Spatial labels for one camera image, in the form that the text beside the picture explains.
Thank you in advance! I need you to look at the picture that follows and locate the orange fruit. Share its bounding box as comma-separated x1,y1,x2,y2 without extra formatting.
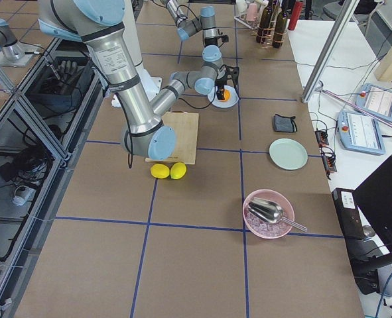
222,89,231,101

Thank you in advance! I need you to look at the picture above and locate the yellow lemon near board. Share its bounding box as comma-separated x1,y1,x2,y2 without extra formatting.
170,162,187,180

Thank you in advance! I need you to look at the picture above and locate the black box on table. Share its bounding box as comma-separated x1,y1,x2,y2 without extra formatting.
332,187,364,240

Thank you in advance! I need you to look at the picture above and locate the black computer monitor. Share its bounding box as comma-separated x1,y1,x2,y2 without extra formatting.
351,155,392,295

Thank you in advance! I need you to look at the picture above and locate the near teach pendant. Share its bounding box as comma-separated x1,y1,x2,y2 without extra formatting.
337,110,385,156

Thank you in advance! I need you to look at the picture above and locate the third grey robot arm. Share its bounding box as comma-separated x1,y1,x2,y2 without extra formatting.
0,18,40,67

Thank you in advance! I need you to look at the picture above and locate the far teach pendant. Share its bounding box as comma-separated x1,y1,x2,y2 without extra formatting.
356,83,392,121

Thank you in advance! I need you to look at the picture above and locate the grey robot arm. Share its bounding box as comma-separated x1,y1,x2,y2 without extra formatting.
161,0,223,47
38,1,224,160

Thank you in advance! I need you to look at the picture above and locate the white wire dish rack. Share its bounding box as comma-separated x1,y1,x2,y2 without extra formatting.
234,10,259,30

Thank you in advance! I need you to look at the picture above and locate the metal scoop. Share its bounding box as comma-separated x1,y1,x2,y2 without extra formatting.
247,197,308,232

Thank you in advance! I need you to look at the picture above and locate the light blue ceramic plate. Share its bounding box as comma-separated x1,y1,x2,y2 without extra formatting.
207,85,239,109

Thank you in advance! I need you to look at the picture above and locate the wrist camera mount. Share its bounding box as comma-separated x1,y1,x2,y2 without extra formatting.
218,64,239,90
216,29,229,46

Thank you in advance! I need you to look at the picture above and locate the teach pendant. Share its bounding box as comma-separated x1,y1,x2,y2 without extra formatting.
356,83,392,121
337,110,385,156

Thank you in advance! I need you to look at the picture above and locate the red bottle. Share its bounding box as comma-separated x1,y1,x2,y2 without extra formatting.
287,0,304,30

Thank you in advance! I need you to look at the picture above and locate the pink bowl with ice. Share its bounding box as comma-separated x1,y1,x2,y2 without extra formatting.
243,189,294,239

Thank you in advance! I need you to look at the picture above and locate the grey folded cloth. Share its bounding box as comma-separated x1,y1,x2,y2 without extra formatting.
273,114,298,133

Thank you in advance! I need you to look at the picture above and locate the copper wire bottle rack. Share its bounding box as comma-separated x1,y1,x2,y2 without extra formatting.
255,27,287,48

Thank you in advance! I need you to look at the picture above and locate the bamboo cutting board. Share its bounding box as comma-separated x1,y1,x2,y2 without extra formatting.
145,111,199,165

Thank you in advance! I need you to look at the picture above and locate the dark wine bottle right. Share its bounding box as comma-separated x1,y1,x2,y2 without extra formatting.
272,0,289,48

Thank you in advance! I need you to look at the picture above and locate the dark wine bottle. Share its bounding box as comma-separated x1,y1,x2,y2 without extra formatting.
272,0,289,48
256,1,273,44

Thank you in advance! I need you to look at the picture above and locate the dark wine bottle left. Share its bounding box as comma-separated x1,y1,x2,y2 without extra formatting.
256,1,273,44

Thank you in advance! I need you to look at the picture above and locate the aluminium frame post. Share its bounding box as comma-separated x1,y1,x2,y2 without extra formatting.
301,0,359,103

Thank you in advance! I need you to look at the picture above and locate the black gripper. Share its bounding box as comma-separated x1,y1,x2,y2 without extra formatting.
215,79,226,96

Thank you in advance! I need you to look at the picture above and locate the pink ceramic cup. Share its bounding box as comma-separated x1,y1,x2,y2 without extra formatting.
246,3,258,23

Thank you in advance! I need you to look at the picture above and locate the yellow lemon outer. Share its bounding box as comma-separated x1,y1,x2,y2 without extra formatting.
150,164,170,179

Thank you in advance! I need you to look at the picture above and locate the light green plate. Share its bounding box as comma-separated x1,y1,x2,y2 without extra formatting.
269,138,308,170

